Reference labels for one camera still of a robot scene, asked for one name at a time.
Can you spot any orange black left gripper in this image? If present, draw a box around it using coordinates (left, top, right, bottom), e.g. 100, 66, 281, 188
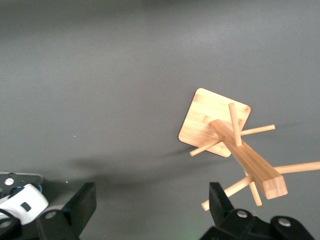
0, 172, 44, 200

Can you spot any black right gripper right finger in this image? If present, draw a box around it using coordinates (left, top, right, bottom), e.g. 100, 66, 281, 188
199, 181, 316, 240

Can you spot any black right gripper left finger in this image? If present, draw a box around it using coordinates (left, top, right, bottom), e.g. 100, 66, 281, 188
0, 181, 98, 240

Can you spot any wooden mug rack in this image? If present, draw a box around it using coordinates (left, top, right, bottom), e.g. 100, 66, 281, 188
177, 87, 320, 214

